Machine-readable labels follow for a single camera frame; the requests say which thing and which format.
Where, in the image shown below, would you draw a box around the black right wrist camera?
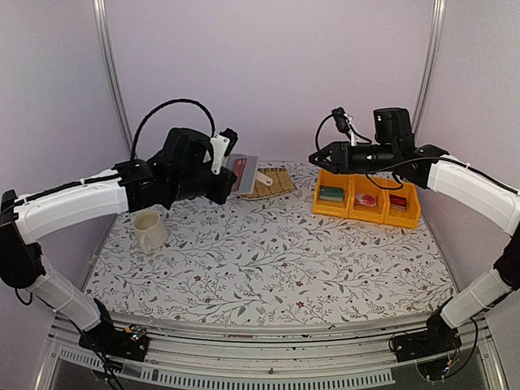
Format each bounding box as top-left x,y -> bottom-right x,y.
331,107 -> 350,134

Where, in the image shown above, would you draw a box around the aluminium front rail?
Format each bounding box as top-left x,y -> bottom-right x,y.
34,312 -> 509,390

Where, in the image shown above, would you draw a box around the aluminium frame post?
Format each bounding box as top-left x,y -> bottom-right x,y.
92,0 -> 133,157
412,0 -> 446,137

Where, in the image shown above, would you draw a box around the woven bamboo tray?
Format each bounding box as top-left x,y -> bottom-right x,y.
239,167 -> 296,201

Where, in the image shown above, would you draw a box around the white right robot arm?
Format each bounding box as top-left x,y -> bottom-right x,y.
309,107 -> 519,332

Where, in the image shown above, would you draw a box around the pink red item in bin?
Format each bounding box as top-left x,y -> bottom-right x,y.
354,193 -> 378,208

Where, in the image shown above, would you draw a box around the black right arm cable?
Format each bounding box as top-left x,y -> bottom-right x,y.
314,113 -> 444,192

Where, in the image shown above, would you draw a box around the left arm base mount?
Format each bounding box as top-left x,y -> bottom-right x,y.
79,298 -> 150,362

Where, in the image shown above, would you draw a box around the yellow bin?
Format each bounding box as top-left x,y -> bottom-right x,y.
383,183 -> 421,229
349,175 -> 386,223
312,170 -> 352,218

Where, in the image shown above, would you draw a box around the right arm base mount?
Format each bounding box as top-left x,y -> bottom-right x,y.
389,313 -> 462,362

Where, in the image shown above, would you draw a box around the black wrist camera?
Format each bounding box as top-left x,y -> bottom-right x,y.
331,107 -> 350,134
210,128 -> 238,175

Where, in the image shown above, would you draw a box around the red cards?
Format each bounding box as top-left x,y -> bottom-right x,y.
388,194 -> 407,211

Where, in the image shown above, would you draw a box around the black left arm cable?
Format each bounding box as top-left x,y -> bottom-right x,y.
129,97 -> 216,162

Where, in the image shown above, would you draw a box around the yellow bin left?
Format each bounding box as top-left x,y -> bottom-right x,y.
312,170 -> 352,218

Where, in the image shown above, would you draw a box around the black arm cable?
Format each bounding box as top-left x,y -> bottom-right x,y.
314,113 -> 444,192
129,97 -> 216,162

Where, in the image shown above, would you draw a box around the cream ceramic mug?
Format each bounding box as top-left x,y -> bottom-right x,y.
132,210 -> 168,254

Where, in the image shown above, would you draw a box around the red VIP credit card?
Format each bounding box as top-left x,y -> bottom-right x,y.
232,157 -> 247,193

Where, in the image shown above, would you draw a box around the aluminium frame post right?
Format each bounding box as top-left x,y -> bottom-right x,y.
412,0 -> 446,137

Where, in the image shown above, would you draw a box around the aluminium frame post left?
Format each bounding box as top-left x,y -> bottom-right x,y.
92,0 -> 133,157

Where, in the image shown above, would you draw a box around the floral patterned table mat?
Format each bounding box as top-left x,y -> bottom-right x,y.
85,162 -> 455,326

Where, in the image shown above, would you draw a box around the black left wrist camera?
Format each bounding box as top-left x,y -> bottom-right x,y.
210,128 -> 238,175

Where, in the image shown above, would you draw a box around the yellow bin middle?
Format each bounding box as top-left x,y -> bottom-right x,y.
349,175 -> 386,223

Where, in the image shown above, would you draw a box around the white object on tray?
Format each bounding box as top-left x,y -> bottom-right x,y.
254,170 -> 273,193

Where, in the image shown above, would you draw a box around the green item in bin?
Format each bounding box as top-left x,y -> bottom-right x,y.
318,186 -> 345,202

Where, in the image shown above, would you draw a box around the yellow bin right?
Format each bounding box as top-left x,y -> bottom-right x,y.
383,183 -> 421,229

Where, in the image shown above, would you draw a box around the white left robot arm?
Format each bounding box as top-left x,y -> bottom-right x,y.
1,128 -> 238,332

